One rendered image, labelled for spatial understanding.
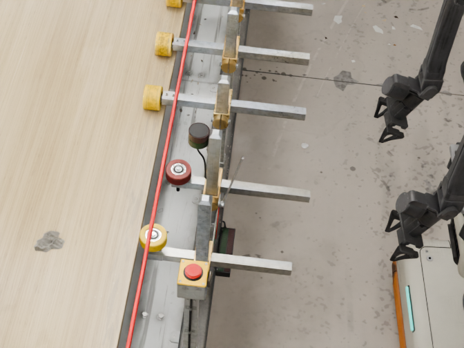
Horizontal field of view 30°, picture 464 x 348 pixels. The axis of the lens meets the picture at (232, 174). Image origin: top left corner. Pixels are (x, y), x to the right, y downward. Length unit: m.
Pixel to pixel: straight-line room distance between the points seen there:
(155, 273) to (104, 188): 0.34
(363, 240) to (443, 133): 0.75
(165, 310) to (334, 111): 1.71
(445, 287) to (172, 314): 1.10
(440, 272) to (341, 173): 0.78
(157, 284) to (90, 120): 0.57
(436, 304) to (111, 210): 1.30
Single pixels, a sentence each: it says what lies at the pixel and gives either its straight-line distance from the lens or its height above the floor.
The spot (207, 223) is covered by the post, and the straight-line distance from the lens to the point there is 2.34.
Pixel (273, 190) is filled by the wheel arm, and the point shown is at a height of 0.86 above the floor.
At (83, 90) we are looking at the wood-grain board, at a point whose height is 0.90.
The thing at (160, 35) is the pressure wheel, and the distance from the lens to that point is 2.96.
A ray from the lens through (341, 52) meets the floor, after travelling 4.40.
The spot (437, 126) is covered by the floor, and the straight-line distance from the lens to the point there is 4.18.
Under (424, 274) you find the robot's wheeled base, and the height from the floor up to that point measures 0.28.
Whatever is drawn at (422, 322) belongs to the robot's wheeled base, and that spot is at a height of 0.28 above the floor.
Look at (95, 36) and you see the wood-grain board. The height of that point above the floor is 0.90.
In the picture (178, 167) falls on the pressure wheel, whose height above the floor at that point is 0.91.
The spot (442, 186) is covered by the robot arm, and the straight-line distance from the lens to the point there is 2.30.
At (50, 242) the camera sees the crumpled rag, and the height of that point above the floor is 0.91.
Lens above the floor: 3.01
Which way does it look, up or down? 52 degrees down
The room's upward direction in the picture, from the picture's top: 6 degrees clockwise
